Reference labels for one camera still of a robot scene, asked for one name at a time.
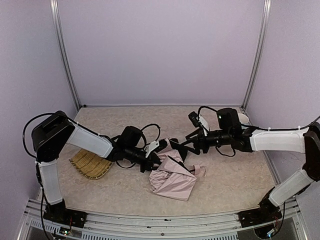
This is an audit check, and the pink and black folding umbrella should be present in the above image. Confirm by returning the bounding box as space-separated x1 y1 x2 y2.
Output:
148 138 207 202

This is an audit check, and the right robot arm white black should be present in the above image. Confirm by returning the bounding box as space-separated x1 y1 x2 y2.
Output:
179 107 320 215

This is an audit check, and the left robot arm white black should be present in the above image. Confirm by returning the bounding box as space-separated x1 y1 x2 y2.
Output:
31 111 161 206

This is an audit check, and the light blue paper cup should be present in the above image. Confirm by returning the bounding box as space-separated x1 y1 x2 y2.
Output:
237 113 250 124

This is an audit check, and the woven bamboo tray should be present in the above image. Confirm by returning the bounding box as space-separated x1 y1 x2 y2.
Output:
69 149 113 180

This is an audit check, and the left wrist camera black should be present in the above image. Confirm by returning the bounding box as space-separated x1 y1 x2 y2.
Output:
144 139 168 153

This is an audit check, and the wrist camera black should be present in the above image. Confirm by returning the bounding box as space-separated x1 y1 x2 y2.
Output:
188 111 201 128
144 139 168 153

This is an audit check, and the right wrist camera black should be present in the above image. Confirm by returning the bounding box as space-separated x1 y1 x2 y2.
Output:
188 111 201 128

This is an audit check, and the left camera black cable loop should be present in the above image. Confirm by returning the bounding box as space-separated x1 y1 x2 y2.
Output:
139 122 162 143

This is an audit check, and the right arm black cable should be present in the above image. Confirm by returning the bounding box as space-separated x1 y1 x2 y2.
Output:
249 120 320 132

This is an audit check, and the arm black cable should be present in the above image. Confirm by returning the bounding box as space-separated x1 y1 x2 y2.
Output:
21 112 76 158
249 120 320 132

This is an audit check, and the aluminium front rail frame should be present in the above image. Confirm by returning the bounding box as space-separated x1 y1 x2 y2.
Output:
17 197 308 240

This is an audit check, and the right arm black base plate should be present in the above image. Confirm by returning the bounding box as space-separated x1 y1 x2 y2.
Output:
238 206 282 228

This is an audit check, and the right aluminium corner post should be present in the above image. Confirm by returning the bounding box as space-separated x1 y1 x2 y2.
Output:
241 0 272 112

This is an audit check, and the aluminium corner post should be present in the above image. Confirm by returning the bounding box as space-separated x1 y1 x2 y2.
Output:
49 0 82 111
241 0 272 112

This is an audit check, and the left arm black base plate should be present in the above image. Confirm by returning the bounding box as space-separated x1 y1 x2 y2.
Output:
43 204 87 228

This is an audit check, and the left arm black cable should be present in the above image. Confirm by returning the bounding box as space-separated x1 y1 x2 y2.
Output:
21 112 76 158

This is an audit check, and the left aluminium corner post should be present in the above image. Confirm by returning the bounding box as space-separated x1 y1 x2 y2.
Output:
49 0 82 111

